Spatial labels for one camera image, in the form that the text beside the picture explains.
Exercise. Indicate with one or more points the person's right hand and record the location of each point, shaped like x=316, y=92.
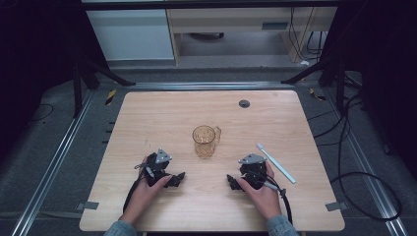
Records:
x=264, y=200

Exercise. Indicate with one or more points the black metal stand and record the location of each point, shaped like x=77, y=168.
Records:
x=77, y=91
x=339, y=82

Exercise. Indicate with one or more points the grey tape piece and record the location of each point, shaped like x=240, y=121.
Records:
x=88, y=205
x=336, y=206

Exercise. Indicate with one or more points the black curtain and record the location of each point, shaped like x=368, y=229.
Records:
x=32, y=65
x=387, y=82

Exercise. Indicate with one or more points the white plug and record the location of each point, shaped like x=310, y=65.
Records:
x=305, y=62

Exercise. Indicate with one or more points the white cabinet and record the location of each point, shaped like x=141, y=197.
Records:
x=131, y=34

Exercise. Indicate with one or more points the dark round object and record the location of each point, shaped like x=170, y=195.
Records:
x=206, y=35

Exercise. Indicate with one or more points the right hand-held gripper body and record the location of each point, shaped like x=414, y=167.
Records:
x=253, y=168

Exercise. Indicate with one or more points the white toothbrush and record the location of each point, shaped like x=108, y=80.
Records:
x=277, y=164

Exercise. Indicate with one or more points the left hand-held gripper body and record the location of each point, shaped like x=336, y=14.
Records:
x=156, y=170

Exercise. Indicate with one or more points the amber glass mug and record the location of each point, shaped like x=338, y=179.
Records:
x=205, y=141

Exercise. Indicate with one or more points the grey table grommet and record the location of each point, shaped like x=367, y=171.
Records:
x=244, y=104

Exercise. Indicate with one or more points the aluminium rail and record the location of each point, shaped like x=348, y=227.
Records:
x=209, y=86
x=49, y=170
x=367, y=170

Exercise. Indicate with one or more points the yellow black tape strip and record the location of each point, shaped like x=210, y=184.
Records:
x=316, y=95
x=110, y=96

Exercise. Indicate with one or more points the person's left hand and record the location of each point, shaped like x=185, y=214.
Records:
x=142, y=200

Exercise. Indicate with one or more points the black metal frame bar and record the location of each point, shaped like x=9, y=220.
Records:
x=209, y=5

